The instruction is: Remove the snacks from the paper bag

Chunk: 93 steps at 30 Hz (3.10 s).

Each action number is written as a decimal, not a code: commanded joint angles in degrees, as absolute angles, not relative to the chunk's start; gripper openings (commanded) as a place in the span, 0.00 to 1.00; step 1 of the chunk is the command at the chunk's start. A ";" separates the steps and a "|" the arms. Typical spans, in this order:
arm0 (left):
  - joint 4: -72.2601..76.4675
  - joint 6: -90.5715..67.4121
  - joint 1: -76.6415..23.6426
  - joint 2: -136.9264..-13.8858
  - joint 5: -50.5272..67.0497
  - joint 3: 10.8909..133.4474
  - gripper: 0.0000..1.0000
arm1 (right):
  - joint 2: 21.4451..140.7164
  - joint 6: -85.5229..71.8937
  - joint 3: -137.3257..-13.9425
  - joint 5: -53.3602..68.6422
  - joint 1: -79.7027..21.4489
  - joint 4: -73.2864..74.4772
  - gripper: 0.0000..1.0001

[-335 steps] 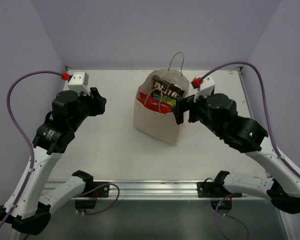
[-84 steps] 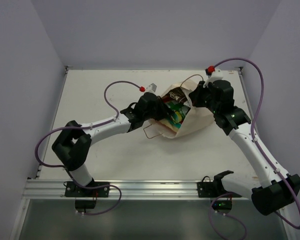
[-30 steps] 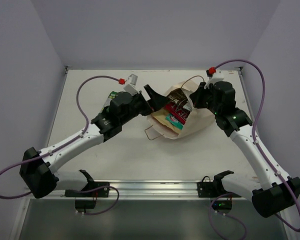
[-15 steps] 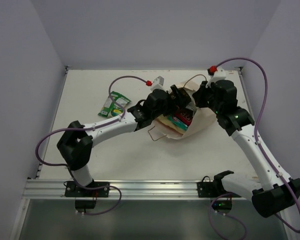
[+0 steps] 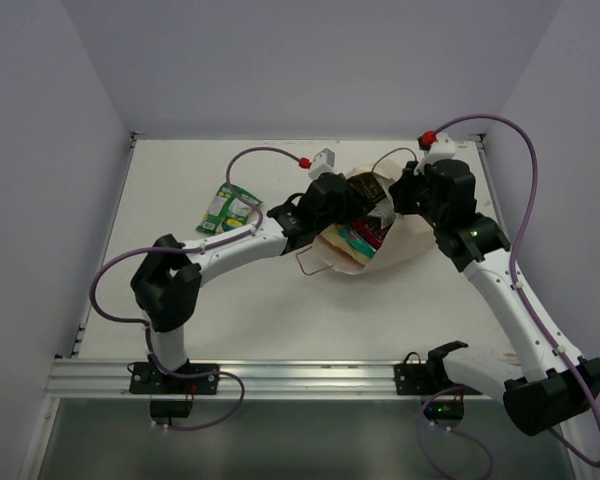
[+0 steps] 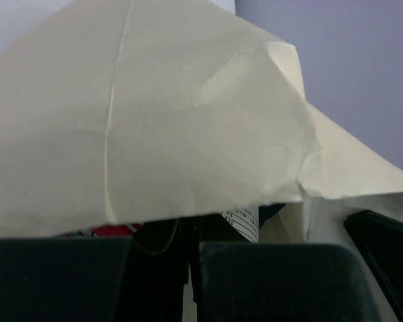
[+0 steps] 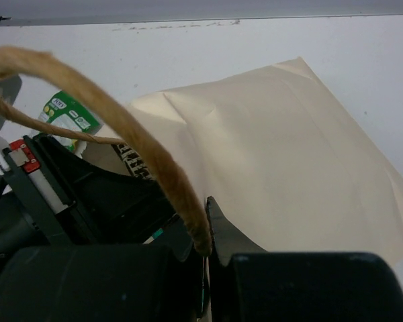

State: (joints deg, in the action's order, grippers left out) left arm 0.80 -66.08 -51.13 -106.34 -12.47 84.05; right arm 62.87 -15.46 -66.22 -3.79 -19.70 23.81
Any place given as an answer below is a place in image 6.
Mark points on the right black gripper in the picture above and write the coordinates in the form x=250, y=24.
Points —
x=379, y=240

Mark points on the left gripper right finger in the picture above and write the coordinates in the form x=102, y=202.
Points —
x=242, y=281

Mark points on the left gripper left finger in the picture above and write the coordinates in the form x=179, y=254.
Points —
x=138, y=278

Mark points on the red snack packet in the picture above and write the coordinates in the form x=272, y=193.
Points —
x=111, y=230

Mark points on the beige paper bag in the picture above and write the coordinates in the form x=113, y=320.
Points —
x=133, y=111

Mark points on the brown candy packet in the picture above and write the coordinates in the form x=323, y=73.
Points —
x=238, y=225

